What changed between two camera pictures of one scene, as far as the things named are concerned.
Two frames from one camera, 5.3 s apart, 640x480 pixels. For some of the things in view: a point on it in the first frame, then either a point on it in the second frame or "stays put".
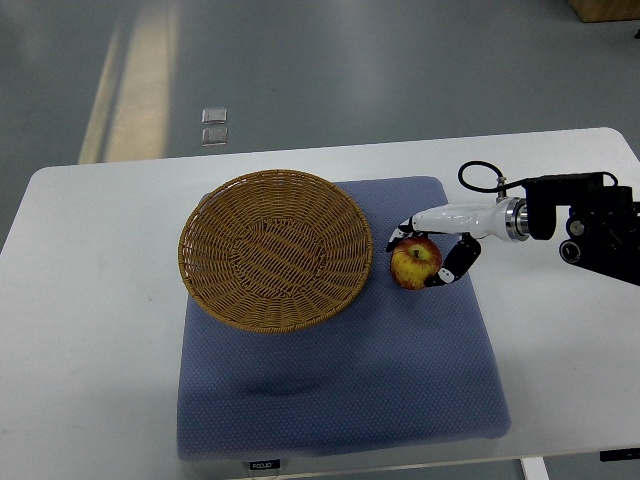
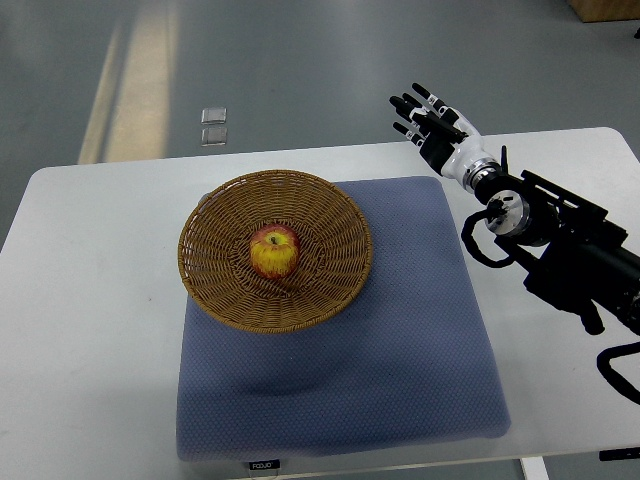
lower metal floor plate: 216,136 stays put
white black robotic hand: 507,218 -> 450,144
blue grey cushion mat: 403,367 stays put
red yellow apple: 413,260 -> 275,250
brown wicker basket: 275,250 stays put
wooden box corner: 590,11 stays put
